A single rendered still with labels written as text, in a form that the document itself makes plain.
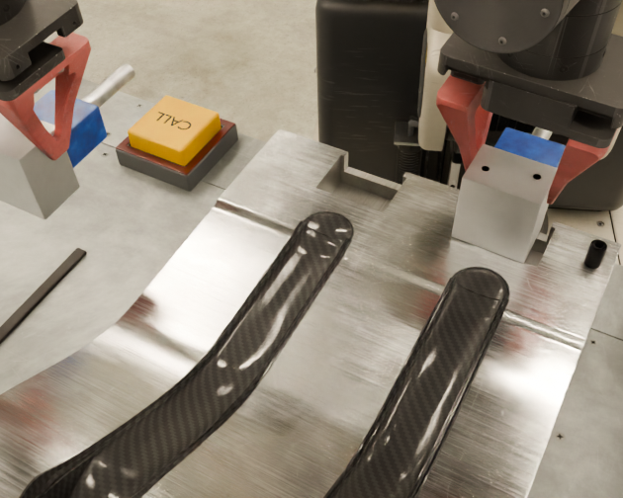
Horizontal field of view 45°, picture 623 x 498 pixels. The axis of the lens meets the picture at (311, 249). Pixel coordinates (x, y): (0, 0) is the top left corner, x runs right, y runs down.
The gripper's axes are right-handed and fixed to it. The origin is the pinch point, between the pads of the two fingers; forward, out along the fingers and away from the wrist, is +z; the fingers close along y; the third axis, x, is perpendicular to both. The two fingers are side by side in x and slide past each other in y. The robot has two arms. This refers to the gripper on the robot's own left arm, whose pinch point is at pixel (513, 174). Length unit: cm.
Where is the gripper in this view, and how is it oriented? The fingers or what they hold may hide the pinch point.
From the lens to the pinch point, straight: 49.6
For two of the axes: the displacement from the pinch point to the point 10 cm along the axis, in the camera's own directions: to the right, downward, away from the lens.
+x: 4.9, -6.5, 5.8
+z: 0.0, 6.6, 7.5
